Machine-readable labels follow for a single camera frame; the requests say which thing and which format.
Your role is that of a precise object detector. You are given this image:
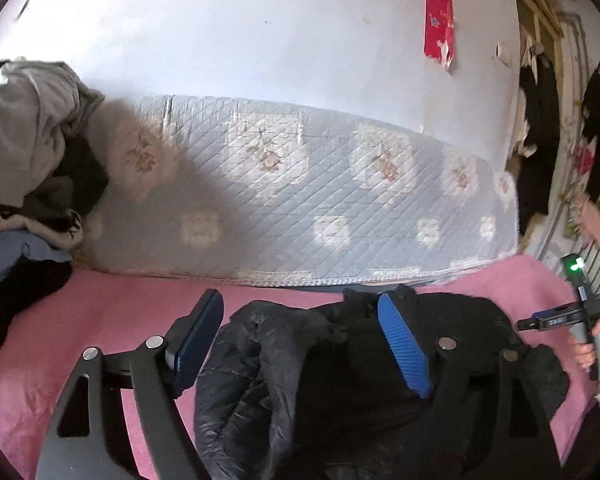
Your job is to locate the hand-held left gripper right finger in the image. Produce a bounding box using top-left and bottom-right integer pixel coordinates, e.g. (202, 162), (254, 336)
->
(377, 292), (563, 480)

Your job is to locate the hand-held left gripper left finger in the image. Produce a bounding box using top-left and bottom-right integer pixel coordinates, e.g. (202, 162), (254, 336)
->
(35, 288), (225, 480)

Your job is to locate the black puffer jacket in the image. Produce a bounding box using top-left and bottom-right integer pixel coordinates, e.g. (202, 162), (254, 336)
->
(194, 284), (571, 480)

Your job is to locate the pink fleece blanket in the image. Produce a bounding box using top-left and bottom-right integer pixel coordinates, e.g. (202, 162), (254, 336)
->
(0, 255), (600, 480)

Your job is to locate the floral hanging cloth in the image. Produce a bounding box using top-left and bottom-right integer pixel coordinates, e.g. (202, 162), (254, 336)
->
(562, 105), (600, 241)

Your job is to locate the blue quilted floral bed cover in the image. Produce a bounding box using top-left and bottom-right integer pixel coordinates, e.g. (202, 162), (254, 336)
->
(77, 94), (520, 286)

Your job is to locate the black hanging coat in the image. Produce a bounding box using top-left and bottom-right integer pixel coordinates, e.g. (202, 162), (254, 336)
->
(517, 52), (563, 223)

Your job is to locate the white hanging garment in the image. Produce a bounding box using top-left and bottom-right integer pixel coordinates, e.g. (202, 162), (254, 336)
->
(518, 107), (537, 157)

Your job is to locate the dark grey garment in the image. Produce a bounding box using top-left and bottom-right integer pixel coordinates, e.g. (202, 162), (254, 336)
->
(55, 135), (112, 223)

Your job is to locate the blue-grey padded jacket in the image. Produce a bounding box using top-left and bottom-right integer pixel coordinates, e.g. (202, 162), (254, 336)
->
(0, 232), (73, 293)

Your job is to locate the beige garment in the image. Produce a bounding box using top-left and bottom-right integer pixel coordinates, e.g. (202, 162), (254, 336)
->
(0, 200), (83, 251)

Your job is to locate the grey hoodie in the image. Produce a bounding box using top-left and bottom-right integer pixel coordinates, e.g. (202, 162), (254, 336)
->
(0, 60), (106, 208)

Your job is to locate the wooden door frame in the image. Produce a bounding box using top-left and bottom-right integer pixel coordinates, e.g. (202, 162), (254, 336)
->
(510, 0), (566, 63)

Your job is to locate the red paper wall banner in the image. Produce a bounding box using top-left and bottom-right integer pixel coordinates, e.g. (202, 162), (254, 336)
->
(424, 0), (455, 71)

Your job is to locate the torn wall sticker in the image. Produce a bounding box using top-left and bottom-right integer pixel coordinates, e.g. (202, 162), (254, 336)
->
(15, 0), (51, 21)

